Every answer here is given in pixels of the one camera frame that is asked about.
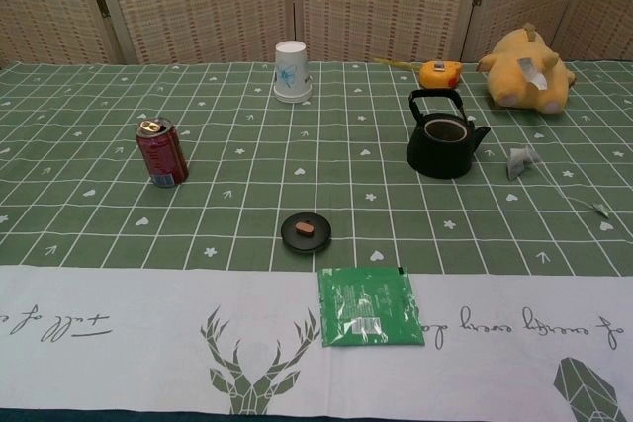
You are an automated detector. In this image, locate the white tea bag with string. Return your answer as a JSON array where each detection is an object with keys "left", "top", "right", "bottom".
[{"left": 505, "top": 145, "right": 611, "bottom": 216}]

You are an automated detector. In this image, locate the woven folding screen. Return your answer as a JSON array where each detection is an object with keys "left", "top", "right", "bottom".
[{"left": 0, "top": 0, "right": 633, "bottom": 68}]

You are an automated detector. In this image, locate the yellow plush toy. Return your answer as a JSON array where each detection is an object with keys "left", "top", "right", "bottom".
[{"left": 475, "top": 22, "right": 578, "bottom": 115}]

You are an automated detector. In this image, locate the red soda can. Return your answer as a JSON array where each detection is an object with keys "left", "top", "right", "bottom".
[{"left": 135, "top": 117, "right": 191, "bottom": 190}]

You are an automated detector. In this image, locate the green tea packet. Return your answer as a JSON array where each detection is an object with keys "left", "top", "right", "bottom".
[{"left": 316, "top": 266, "right": 426, "bottom": 349}]

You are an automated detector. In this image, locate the yellow tape measure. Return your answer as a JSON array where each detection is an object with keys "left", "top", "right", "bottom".
[{"left": 373, "top": 56, "right": 464, "bottom": 90}]

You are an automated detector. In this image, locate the green grid tablecloth deer print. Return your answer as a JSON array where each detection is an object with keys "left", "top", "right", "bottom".
[{"left": 0, "top": 59, "right": 633, "bottom": 422}]

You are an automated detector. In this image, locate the black cast iron teapot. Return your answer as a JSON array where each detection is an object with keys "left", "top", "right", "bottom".
[{"left": 407, "top": 89, "right": 492, "bottom": 180}]

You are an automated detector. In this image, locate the black teapot lid brown knob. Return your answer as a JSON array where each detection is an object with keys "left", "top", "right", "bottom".
[{"left": 280, "top": 211, "right": 334, "bottom": 256}]

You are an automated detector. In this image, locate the white paper cup blue print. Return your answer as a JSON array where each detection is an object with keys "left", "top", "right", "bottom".
[{"left": 273, "top": 40, "right": 315, "bottom": 105}]

